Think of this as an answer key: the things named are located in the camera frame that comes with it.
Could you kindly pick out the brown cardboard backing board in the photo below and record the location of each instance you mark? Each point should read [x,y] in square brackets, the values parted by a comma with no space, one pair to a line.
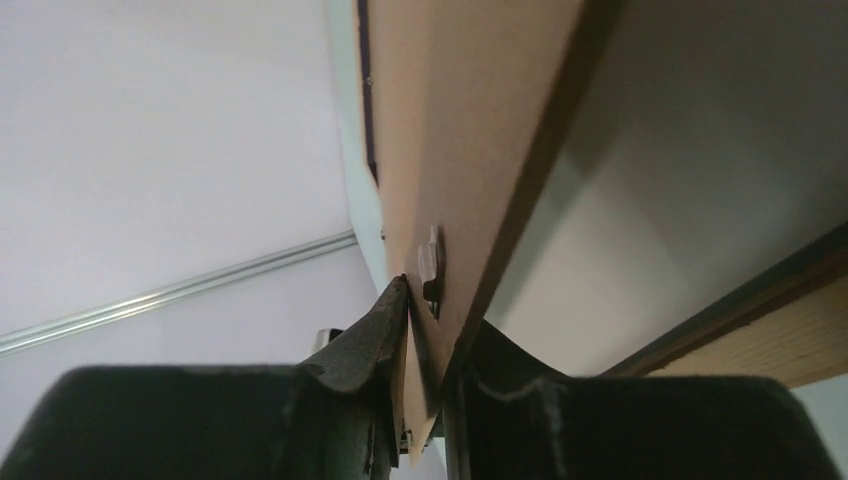
[472,101]

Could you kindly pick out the wooden picture frame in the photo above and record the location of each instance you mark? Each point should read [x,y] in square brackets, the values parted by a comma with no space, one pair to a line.
[788,323]

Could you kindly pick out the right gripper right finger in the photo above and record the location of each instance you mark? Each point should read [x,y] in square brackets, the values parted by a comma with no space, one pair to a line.
[510,416]

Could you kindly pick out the landscape photo print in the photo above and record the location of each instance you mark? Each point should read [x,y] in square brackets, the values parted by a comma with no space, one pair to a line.
[711,145]

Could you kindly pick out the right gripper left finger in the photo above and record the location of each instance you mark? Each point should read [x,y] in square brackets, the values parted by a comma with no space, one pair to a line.
[331,416]

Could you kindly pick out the right corner aluminium profile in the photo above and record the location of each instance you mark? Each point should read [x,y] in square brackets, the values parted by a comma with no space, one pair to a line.
[30,337]

